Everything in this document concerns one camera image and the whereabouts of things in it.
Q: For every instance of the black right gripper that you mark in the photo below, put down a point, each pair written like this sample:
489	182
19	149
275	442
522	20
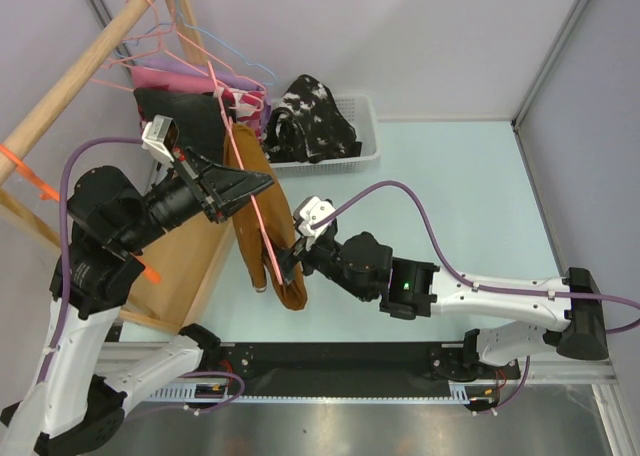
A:
289	257

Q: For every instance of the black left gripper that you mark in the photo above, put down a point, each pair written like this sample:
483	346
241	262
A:
224	190

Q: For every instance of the brown trousers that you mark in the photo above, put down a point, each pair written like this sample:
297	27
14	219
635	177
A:
271	217

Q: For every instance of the pink wire hanger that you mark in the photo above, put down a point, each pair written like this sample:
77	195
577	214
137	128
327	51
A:
247	97
141	55
258	180

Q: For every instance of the black white patterned trousers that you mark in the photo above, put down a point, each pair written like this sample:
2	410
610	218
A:
302	124

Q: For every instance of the orange plastic hanger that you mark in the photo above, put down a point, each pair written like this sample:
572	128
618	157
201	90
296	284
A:
49	193

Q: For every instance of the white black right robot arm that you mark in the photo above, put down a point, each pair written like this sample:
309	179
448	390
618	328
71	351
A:
558	314

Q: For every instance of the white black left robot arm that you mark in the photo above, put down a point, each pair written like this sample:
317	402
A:
106	224

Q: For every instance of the pink trousers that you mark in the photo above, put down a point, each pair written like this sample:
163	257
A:
190	78

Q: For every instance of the lilac trousers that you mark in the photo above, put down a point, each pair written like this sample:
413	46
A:
200	68

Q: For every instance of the wooden clothes rack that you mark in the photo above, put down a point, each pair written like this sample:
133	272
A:
191	258

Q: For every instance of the white plastic basket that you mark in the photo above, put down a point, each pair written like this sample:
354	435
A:
356	148

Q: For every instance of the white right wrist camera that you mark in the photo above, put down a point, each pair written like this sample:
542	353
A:
309	215

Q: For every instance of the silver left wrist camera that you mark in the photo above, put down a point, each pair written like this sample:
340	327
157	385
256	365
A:
159	138

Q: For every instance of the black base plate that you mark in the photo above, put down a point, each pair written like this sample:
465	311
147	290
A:
361	364

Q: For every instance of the white slotted cable duct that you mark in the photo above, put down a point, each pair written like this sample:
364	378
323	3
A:
206	394

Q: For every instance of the blue wire hanger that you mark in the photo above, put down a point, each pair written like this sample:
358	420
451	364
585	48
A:
220	41

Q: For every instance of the aluminium corner post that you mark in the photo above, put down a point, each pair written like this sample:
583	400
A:
551	59

